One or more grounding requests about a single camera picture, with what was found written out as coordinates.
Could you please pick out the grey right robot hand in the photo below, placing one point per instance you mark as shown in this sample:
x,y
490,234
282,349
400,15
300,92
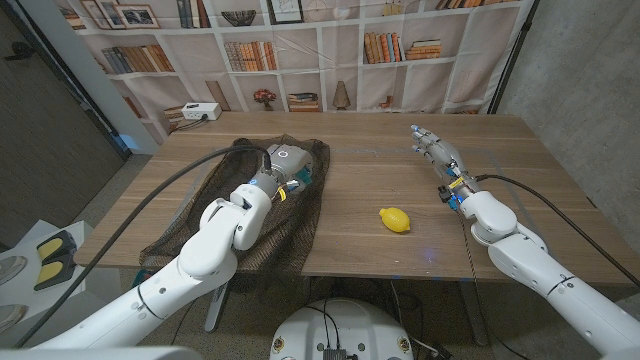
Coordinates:
x,y
445,157

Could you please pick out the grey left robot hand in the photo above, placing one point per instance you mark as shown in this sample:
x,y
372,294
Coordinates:
x,y
287,160

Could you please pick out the teal toy block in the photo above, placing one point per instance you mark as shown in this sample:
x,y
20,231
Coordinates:
x,y
303,176

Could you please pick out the dark mesh netting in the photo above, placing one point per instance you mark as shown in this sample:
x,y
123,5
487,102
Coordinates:
x,y
300,225

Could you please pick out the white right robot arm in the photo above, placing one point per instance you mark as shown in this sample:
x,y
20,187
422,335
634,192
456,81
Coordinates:
x,y
540,270

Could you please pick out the yellow toy lemon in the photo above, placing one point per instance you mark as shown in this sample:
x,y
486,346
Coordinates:
x,y
395,220

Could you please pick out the printed bookshelf backdrop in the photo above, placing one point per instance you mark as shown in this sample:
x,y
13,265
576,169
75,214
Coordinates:
x,y
310,70

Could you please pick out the white power strip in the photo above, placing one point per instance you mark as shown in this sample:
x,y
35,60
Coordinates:
x,y
201,111

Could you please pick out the black backdrop stand pole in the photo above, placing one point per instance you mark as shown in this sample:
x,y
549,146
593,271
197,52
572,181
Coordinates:
x,y
515,55

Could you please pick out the grey metal table leg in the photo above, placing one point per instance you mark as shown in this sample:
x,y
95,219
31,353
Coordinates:
x,y
472,315
217,305

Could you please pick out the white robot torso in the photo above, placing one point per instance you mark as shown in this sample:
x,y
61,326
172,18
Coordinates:
x,y
345,325

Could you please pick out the black yellow foot pedal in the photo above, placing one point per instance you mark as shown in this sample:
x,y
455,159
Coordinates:
x,y
55,260

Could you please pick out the white floor board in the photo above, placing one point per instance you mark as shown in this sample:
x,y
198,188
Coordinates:
x,y
30,237

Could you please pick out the grey white sneaker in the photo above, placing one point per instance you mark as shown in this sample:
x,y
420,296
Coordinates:
x,y
11,317
11,270

